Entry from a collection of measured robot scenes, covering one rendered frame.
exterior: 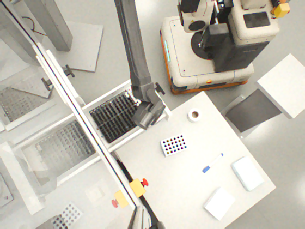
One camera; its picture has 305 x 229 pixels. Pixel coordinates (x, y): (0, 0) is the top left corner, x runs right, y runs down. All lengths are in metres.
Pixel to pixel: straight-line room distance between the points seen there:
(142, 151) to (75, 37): 1.44
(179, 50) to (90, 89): 0.82
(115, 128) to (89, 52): 1.24
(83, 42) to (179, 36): 0.86
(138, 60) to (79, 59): 1.51
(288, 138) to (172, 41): 1.26
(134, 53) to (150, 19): 1.69
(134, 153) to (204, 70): 0.99
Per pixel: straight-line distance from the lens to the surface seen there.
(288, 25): 2.85
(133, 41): 0.84
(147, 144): 1.30
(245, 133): 2.23
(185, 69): 1.97
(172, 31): 2.12
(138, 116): 0.89
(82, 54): 2.34
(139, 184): 1.14
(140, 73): 0.86
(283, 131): 2.40
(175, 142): 1.31
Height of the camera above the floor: 2.05
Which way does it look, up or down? 75 degrees down
